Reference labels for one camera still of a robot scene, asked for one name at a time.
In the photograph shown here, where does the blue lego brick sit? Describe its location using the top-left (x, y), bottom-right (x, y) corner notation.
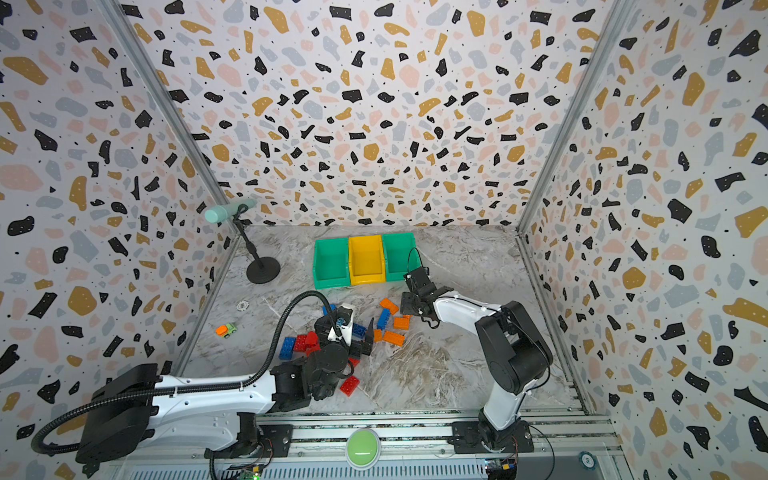
top-left (352, 324), bottom-right (367, 339)
top-left (279, 337), bottom-right (296, 361)

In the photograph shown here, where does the left green bin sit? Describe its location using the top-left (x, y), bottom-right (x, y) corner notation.
top-left (312, 238), bottom-right (351, 290)

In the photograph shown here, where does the small orange toy car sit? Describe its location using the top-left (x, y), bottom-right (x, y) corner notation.
top-left (216, 323), bottom-right (237, 338)

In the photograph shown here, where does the green push button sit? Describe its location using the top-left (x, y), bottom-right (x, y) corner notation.
top-left (345, 428), bottom-right (381, 471)

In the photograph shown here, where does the right green bin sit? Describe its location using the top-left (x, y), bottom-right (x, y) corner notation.
top-left (382, 232), bottom-right (422, 282)

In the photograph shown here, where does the orange lego brick top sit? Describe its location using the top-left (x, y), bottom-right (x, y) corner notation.
top-left (380, 298), bottom-right (399, 315)

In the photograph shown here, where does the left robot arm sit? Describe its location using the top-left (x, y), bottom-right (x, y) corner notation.
top-left (76, 305), bottom-right (375, 464)

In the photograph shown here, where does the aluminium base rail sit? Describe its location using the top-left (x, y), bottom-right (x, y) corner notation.
top-left (107, 410), bottom-right (625, 480)

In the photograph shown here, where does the green microphone on stand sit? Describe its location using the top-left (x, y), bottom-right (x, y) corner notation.
top-left (204, 198), bottom-right (281, 284)

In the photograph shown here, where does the orange lego brick low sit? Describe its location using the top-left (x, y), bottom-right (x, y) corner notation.
top-left (383, 331), bottom-right (405, 347)

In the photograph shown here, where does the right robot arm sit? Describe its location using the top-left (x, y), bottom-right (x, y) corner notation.
top-left (400, 267), bottom-right (553, 456)

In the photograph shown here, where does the lone red lego brick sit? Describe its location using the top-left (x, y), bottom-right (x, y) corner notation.
top-left (340, 375), bottom-right (360, 397)

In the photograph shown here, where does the yellow middle bin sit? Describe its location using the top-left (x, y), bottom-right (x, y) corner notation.
top-left (348, 235), bottom-right (386, 286)

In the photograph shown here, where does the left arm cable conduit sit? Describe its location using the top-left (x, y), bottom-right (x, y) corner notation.
top-left (31, 290), bottom-right (337, 457)

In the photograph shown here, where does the green bin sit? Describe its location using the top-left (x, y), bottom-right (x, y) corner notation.
top-left (312, 238), bottom-right (351, 290)
top-left (382, 232), bottom-right (422, 282)

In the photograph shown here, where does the blue lego brick slim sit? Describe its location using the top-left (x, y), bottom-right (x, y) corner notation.
top-left (376, 308), bottom-right (391, 330)

